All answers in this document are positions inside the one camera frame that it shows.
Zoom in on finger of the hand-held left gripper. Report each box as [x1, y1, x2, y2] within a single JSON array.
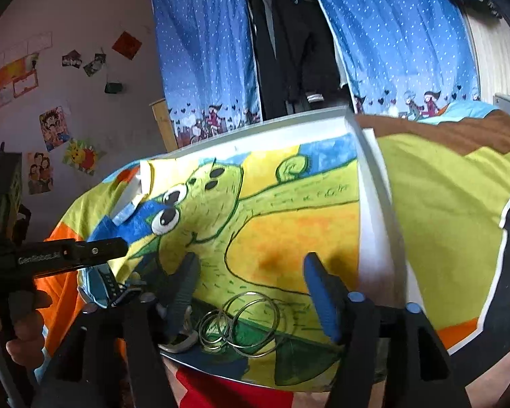
[[0, 237, 129, 282]]

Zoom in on red diamond wall paper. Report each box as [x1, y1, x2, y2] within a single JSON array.
[[112, 31, 143, 60]]

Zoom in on person's left hand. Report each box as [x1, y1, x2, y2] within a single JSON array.
[[6, 291, 54, 365]]

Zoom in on family cartoon wall drawing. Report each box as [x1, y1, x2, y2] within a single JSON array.
[[27, 152, 54, 195]]

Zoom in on white box with cartoon drawing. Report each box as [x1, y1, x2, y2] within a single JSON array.
[[87, 108, 409, 394]]

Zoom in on colourful striped bedsheet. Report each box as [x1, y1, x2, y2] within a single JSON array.
[[34, 102, 510, 408]]

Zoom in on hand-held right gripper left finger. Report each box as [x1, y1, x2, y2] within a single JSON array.
[[34, 253, 200, 408]]

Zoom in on silver metal bangles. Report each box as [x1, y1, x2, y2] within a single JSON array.
[[198, 291, 290, 358]]

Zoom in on silver cuff bracelet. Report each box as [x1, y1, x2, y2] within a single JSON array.
[[159, 330, 199, 354]]

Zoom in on yellow cartoon wall poster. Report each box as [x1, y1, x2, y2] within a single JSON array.
[[63, 138, 107, 175]]

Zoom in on anime wall poster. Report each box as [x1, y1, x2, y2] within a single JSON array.
[[39, 106, 71, 152]]

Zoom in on blue dotted wardrobe curtain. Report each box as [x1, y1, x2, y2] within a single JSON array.
[[151, 0, 264, 147], [302, 0, 481, 117]]

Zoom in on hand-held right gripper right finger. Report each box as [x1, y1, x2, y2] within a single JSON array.
[[304, 253, 472, 408]]

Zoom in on group of wall certificates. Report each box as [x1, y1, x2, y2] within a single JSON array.
[[0, 34, 54, 128]]

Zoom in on dark hanging clothes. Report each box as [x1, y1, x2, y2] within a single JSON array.
[[246, 0, 345, 117]]

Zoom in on wooden cabinet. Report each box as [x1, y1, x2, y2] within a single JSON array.
[[149, 99, 179, 151]]

